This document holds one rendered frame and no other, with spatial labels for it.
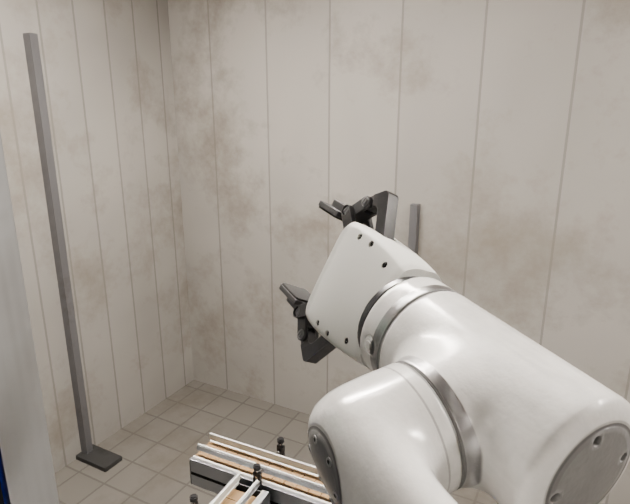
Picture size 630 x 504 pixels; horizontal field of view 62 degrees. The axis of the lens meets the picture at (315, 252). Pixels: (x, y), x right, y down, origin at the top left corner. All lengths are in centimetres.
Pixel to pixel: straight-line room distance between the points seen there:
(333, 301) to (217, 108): 299
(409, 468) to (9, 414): 53
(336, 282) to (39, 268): 264
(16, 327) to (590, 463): 57
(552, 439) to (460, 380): 5
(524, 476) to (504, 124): 247
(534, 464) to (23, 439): 59
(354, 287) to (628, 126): 232
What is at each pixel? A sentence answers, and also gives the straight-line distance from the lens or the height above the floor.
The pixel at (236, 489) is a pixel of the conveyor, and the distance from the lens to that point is 167.
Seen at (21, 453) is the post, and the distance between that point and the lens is 74.
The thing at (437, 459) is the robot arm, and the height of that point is 180.
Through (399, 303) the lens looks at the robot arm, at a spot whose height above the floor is 184.
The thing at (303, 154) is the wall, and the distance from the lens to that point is 306.
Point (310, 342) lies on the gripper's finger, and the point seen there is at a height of 176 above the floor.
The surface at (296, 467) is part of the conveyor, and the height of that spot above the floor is 93.
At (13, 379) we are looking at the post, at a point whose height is 167.
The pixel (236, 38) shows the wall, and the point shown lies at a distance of 331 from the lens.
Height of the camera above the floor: 197
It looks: 16 degrees down
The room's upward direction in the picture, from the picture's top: straight up
